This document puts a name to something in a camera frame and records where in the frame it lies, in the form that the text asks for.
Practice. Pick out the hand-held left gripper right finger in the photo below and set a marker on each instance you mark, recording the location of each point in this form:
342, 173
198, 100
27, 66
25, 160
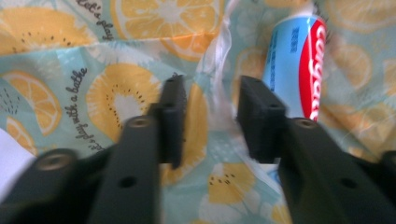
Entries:
261, 124

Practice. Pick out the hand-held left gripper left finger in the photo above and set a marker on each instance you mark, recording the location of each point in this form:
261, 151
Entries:
172, 124

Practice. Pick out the red and blue toothpaste tube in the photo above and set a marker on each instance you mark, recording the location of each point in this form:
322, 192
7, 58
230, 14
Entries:
295, 68

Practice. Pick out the fruit print fabric bag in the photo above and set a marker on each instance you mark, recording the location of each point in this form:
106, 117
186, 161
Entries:
93, 93

